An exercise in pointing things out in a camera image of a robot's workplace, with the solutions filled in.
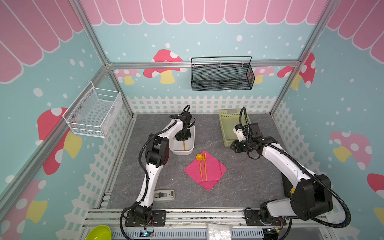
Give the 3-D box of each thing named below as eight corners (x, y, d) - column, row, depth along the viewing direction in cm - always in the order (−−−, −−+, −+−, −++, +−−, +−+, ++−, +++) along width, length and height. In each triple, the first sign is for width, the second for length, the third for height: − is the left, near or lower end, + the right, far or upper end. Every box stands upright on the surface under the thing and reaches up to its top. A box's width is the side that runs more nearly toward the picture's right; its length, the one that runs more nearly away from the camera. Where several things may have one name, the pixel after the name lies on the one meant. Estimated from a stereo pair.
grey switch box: (154, 201, 82) (152, 199, 78) (156, 191, 85) (154, 189, 81) (174, 201, 82) (173, 199, 78) (175, 191, 85) (174, 189, 81)
